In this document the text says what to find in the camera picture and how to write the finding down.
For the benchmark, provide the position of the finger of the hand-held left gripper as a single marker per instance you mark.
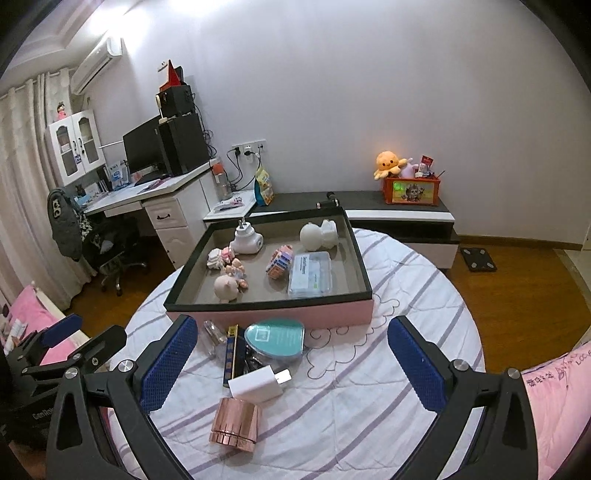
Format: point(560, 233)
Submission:
point(62, 330)
point(101, 346)

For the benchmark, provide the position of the white bed frame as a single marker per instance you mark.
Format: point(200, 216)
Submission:
point(46, 307)

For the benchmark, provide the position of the pink white doll figurine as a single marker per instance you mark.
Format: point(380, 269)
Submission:
point(217, 258)

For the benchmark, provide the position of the pink paper sheet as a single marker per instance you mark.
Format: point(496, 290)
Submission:
point(154, 183)

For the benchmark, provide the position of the white desk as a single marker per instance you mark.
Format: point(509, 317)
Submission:
point(180, 221)

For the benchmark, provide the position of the white air conditioner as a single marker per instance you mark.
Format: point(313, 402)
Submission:
point(94, 64)

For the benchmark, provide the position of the white charger adapter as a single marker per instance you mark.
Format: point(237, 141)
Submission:
point(256, 385)

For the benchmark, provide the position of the orange-capped bottle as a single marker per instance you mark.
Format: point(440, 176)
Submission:
point(221, 182)

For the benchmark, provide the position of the blue yellow snack bag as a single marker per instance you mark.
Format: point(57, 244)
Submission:
point(264, 187)

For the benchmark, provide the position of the purple plush toy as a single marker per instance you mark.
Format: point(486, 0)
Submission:
point(410, 170)

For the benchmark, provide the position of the orange octopus plush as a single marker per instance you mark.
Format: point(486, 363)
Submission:
point(388, 164)

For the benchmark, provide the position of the black speaker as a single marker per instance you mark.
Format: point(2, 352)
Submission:
point(178, 101)

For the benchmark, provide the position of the red triangular object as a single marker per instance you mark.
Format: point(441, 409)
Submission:
point(174, 74)

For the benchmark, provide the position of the pink bed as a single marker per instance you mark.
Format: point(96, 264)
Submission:
point(23, 309)

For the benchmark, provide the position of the orange storage box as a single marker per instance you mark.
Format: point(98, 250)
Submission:
point(411, 191)

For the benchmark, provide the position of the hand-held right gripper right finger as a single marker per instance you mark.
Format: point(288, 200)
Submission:
point(418, 367)

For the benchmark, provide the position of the white round-headed figurine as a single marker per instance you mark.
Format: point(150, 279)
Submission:
point(314, 235)

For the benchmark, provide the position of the white glass-door cabinet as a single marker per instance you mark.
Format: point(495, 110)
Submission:
point(94, 173)

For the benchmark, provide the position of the pink printed quilt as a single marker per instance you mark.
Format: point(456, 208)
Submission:
point(558, 406)

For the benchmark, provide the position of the black bathroom scale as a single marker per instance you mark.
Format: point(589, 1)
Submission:
point(478, 260)

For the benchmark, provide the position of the white plug night light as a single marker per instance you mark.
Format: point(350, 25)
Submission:
point(247, 242)

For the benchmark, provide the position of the small pink doll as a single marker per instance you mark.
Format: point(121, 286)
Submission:
point(62, 112)

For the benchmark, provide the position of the black computer monitor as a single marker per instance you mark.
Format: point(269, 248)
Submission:
point(143, 147)

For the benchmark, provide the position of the pink magazine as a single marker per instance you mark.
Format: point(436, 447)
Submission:
point(231, 204)

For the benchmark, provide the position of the blue white boxes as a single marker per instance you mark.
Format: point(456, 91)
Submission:
point(116, 175)

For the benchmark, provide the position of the black computer tower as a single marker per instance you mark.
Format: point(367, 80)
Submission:
point(184, 143)

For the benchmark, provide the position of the blond doll figurine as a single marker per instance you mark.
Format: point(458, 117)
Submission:
point(238, 272)

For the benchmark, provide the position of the dark blue harmonica box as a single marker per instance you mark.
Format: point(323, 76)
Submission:
point(231, 357)

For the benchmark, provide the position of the black office chair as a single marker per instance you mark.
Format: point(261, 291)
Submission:
point(120, 240)

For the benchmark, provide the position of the pink pig figurine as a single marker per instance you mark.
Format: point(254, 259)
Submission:
point(226, 288)

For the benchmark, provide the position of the black-topped white low cabinet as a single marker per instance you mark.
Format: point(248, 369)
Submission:
point(415, 217)

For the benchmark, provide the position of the small clear bottle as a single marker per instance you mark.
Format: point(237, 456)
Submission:
point(214, 339)

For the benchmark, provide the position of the cream curtain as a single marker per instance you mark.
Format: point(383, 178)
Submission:
point(23, 184)

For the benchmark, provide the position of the rose gold cylinder jar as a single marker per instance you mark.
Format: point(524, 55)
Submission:
point(235, 422)

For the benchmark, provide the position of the teal round tin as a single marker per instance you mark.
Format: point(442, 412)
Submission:
point(274, 341)

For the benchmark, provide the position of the red card packet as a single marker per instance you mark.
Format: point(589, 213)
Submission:
point(425, 164)

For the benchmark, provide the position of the small cream ornament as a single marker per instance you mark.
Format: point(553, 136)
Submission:
point(161, 108)

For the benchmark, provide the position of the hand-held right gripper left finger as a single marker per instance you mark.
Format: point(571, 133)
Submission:
point(168, 367)

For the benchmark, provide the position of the pink black tray box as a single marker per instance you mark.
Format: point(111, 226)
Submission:
point(261, 293)

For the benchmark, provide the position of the grey jacket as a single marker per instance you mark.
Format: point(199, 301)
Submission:
point(67, 226)

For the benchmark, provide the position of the pastel building block toy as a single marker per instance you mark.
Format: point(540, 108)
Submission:
point(279, 263)

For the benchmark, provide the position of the white wall socket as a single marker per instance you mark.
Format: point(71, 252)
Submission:
point(249, 147)

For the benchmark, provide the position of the clear plastic case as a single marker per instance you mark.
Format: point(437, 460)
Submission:
point(309, 277)

